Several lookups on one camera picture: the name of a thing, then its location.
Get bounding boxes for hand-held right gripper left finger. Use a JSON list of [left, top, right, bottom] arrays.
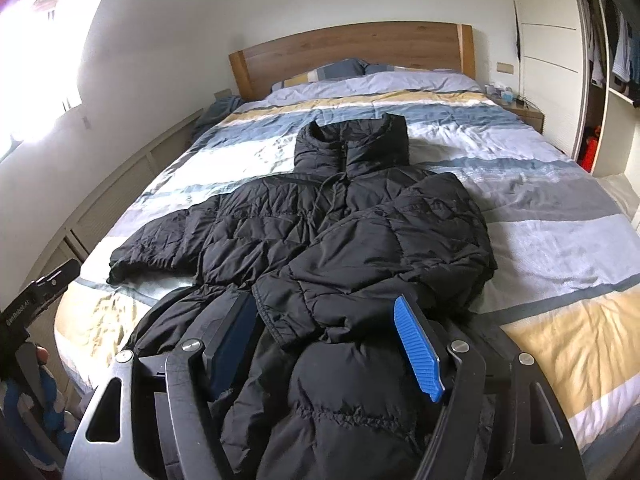
[[62, 290, 261, 480]]

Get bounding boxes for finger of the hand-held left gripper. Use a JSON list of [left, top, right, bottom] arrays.
[[31, 259, 82, 307]]

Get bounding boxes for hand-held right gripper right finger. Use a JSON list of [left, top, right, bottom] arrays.
[[392, 294, 586, 480]]

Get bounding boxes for black puffer jacket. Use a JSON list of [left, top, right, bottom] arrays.
[[107, 112, 501, 480]]

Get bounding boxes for hanging clothes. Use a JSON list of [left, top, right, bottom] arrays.
[[587, 0, 640, 95]]

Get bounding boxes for person's left hand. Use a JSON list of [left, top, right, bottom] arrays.
[[0, 342, 77, 461]]

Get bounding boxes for low beige slatted cabinet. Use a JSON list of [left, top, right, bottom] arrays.
[[25, 110, 207, 288]]

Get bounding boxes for bed with striped duvet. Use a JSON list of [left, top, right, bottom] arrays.
[[54, 71, 640, 456]]

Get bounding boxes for bright window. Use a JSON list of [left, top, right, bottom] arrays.
[[0, 0, 85, 161]]

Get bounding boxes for grey-blue cloth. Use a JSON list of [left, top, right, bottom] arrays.
[[192, 95, 246, 137]]

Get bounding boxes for wooden nightstand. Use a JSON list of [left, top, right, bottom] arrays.
[[492, 95, 545, 134]]

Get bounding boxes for orange item in wardrobe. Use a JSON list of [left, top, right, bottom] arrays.
[[579, 127, 600, 171]]

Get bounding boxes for wooden headboard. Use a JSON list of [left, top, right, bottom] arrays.
[[229, 22, 475, 101]]

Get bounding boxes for white wardrobe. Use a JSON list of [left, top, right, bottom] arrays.
[[505, 0, 640, 177]]

